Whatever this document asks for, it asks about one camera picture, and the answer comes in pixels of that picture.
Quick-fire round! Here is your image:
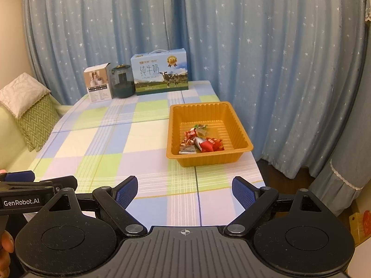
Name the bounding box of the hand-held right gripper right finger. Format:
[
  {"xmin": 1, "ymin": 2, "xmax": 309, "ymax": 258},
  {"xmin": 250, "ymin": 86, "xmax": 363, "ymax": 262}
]
[{"xmin": 224, "ymin": 176, "xmax": 323, "ymax": 237}]

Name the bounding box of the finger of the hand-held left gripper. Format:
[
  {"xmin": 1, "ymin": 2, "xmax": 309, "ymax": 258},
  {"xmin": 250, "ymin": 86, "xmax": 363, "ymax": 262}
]
[
  {"xmin": 39, "ymin": 175, "xmax": 78, "ymax": 192},
  {"xmin": 0, "ymin": 171, "xmax": 35, "ymax": 183}
]

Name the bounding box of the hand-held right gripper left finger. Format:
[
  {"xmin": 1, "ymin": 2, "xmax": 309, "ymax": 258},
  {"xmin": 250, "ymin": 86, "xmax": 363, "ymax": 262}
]
[{"xmin": 48, "ymin": 176, "xmax": 147, "ymax": 237}]

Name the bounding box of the orange plastic tray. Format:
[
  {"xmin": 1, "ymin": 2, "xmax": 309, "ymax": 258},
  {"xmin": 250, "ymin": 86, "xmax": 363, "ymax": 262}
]
[{"xmin": 166, "ymin": 102, "xmax": 253, "ymax": 167}]

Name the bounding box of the person's left hand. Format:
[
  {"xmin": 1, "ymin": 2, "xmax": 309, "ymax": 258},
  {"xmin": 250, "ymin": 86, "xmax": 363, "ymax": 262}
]
[{"xmin": 0, "ymin": 230, "xmax": 15, "ymax": 271}]

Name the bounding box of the light green sofa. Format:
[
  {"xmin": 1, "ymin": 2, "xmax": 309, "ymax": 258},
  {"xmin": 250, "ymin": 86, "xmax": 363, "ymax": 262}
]
[{"xmin": 0, "ymin": 103, "xmax": 73, "ymax": 176}]

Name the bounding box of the checked tablecloth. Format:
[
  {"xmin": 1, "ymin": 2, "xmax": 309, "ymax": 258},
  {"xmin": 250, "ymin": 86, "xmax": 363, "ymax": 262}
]
[{"xmin": 27, "ymin": 80, "xmax": 265, "ymax": 227}]

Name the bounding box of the green zigzag pillow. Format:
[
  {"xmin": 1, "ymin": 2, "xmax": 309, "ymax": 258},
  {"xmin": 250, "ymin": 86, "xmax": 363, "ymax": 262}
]
[{"xmin": 16, "ymin": 94, "xmax": 61, "ymax": 152}]

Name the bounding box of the cream pillow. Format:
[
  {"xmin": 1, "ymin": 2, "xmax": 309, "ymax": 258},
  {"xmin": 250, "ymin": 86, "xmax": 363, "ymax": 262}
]
[{"xmin": 0, "ymin": 72, "xmax": 51, "ymax": 119}]

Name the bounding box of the blue cloth with lace trim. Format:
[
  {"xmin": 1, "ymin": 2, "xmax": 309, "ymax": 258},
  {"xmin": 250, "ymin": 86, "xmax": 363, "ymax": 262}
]
[{"xmin": 309, "ymin": 148, "xmax": 371, "ymax": 216}]

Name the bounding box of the white product box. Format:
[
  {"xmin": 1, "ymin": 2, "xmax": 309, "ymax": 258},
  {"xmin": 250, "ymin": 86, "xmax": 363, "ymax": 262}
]
[{"xmin": 84, "ymin": 63, "xmax": 113, "ymax": 103}]

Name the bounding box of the dark green humidifier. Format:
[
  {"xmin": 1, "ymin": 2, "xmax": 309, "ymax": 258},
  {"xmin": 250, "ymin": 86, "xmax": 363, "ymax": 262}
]
[{"xmin": 112, "ymin": 64, "xmax": 136, "ymax": 98}]

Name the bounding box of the blue milk carton box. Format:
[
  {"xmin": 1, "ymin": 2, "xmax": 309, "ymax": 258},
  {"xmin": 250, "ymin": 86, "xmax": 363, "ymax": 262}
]
[{"xmin": 130, "ymin": 49, "xmax": 189, "ymax": 96}]

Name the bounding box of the blue star curtain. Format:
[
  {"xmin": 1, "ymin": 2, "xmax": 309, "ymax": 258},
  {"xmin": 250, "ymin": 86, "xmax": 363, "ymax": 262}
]
[{"xmin": 22, "ymin": 0, "xmax": 371, "ymax": 180}]

